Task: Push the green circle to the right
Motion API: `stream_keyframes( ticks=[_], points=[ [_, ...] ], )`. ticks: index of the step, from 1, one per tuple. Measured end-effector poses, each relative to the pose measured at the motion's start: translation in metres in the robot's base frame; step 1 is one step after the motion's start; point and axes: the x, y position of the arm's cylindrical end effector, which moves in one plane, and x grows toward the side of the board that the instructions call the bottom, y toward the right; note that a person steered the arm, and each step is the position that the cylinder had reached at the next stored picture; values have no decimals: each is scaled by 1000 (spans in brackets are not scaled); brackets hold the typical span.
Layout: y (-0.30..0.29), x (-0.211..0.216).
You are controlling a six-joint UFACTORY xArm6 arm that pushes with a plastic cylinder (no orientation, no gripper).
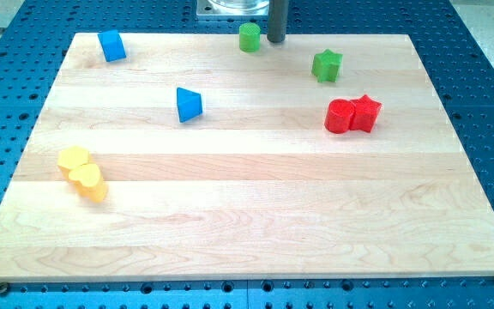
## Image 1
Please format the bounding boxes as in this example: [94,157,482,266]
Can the yellow heart block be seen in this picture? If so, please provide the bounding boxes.
[69,163,108,203]

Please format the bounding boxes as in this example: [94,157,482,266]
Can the green star block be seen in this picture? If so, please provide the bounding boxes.
[311,49,343,82]

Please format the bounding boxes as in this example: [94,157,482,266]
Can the green cylinder block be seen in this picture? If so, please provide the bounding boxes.
[238,22,261,52]

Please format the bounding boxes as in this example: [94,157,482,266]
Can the light wooden board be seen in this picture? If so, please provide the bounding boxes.
[0,33,494,282]

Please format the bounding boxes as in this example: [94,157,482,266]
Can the yellow hexagon block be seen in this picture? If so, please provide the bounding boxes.
[57,146,92,180]

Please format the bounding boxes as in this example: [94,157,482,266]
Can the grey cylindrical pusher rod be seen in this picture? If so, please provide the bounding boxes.
[267,0,289,44]

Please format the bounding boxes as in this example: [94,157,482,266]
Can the blue cube block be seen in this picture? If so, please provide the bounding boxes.
[97,29,126,62]

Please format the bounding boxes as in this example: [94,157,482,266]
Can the red cylinder block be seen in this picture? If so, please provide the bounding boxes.
[324,99,355,134]

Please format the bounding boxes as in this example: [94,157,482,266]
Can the red star block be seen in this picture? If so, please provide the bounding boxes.
[349,94,382,133]

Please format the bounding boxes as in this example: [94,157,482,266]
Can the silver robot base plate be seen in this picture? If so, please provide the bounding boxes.
[196,0,269,17]

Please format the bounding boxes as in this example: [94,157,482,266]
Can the blue triangle block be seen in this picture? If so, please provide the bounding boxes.
[177,88,202,123]

